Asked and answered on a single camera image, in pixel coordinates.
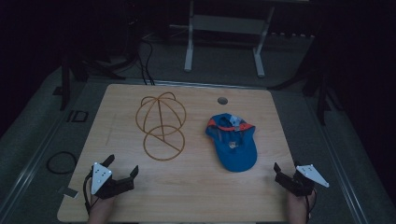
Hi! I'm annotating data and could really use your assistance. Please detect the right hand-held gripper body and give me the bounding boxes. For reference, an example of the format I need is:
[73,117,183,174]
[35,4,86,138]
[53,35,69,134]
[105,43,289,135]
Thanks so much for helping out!
[274,163,331,198]

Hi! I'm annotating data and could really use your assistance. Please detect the black rectangular floor bracket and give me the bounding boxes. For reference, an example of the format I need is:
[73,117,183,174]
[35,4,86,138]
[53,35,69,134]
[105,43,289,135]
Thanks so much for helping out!
[65,109,90,123]

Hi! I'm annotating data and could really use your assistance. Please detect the black coiled floor cable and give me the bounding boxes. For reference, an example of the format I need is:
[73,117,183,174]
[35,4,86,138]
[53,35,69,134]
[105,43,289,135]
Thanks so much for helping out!
[46,150,78,175]

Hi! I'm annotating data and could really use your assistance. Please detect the metal floor rail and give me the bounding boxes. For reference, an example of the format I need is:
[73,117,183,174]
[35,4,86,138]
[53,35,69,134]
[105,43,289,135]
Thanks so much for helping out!
[306,96,372,224]
[0,78,92,218]

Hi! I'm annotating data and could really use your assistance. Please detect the black floor cables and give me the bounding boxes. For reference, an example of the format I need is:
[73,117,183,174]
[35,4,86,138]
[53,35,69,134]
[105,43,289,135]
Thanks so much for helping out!
[135,38,156,86]

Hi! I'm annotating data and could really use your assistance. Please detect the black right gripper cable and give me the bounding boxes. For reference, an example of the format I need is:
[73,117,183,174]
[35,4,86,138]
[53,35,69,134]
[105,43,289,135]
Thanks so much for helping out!
[304,188,318,220]

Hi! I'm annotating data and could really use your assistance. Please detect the white metal desk frame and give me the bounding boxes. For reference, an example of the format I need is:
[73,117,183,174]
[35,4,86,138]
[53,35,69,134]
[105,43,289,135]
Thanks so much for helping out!
[183,0,276,78]

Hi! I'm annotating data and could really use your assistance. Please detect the person's right hand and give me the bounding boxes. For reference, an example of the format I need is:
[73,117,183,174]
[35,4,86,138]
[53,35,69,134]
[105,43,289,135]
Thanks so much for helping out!
[287,189,316,224]

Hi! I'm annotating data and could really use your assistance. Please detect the blue cap with orange trim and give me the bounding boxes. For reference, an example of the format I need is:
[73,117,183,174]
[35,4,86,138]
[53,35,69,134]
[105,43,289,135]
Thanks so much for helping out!
[205,112,259,174]

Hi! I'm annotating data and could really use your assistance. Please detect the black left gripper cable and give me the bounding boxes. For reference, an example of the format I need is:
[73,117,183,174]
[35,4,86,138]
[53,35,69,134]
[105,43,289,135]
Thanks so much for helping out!
[82,171,95,217]

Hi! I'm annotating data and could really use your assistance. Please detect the brown wire hat stand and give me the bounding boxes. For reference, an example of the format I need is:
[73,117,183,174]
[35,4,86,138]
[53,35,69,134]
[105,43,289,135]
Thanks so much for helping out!
[134,91,188,162]

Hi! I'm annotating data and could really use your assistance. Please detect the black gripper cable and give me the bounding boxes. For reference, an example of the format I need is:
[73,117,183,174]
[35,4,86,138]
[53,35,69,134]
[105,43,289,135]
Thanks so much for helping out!
[82,171,95,217]
[304,188,318,220]

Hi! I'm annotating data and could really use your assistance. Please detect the black tripod stand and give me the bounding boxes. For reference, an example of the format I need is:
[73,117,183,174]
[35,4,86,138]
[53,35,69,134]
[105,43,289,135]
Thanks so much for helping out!
[269,31,345,127]
[52,0,144,112]

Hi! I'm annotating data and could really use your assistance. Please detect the person's left hand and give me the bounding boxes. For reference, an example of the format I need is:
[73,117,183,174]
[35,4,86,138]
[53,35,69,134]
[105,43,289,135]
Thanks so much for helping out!
[88,193,117,224]

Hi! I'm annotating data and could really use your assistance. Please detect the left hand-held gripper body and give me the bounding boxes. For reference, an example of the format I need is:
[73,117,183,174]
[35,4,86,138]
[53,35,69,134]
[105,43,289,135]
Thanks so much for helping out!
[90,161,135,201]

